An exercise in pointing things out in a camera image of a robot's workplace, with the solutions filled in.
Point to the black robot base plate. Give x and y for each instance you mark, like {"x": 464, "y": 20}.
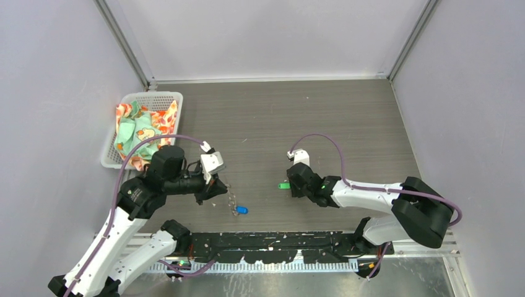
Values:
{"x": 315, "y": 247}

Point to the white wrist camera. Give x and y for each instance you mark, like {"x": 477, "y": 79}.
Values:
{"x": 299, "y": 156}
{"x": 211, "y": 161}

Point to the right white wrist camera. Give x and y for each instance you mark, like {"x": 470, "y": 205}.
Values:
{"x": 299, "y": 156}

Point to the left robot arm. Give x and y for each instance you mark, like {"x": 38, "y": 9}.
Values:
{"x": 101, "y": 271}

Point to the colourful patterned cloth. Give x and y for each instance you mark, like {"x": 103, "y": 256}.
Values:
{"x": 135, "y": 123}

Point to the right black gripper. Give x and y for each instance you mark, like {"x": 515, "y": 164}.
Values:
{"x": 295, "y": 191}

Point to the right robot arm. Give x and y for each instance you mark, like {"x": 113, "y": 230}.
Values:
{"x": 412, "y": 209}

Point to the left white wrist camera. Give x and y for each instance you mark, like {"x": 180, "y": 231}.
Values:
{"x": 211, "y": 161}

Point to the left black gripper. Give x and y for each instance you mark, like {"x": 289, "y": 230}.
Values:
{"x": 214, "y": 187}

